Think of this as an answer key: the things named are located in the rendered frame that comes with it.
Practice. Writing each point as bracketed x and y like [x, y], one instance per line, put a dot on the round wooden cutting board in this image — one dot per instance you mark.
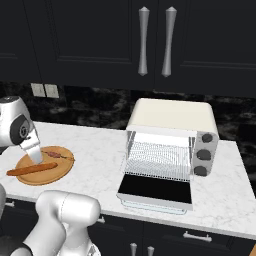
[46, 175]

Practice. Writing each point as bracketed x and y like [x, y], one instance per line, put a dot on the dark toaster oven knob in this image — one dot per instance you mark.
[207, 137]
[203, 154]
[200, 170]

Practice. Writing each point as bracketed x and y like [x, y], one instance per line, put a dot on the dark base cupboard door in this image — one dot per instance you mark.
[186, 250]
[113, 246]

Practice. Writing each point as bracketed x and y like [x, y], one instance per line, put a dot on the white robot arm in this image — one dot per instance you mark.
[68, 208]

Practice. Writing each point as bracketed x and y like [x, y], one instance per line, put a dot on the grey wall outlet plate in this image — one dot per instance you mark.
[51, 91]
[38, 90]

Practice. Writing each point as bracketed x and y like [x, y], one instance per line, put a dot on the brown baguette bread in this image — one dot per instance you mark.
[31, 169]

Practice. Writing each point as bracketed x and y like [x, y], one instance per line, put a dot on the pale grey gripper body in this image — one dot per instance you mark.
[34, 154]

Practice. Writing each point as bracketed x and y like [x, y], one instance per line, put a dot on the cream toaster oven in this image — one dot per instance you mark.
[173, 115]

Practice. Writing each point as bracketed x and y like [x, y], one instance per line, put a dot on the dark wall cupboard door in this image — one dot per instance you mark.
[13, 36]
[216, 43]
[90, 36]

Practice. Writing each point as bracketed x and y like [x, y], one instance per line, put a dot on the dark drawer front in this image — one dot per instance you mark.
[16, 216]
[166, 235]
[121, 226]

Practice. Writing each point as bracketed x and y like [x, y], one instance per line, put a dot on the kebab skewer with meat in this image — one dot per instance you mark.
[54, 154]

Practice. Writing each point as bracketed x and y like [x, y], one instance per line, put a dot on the toaster oven glass door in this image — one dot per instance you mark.
[155, 190]

